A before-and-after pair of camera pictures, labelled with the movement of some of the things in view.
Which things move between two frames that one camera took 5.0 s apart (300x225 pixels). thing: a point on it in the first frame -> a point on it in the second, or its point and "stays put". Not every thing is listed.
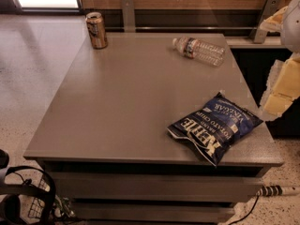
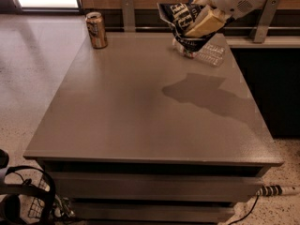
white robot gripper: x=292 y=25 -> x=232 y=0
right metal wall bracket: x=269 y=6 stays put
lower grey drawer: x=111 y=212 stays put
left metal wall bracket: x=128 y=14 stays put
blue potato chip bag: x=215 y=129 -> x=179 y=16
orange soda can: x=96 y=26 stays put
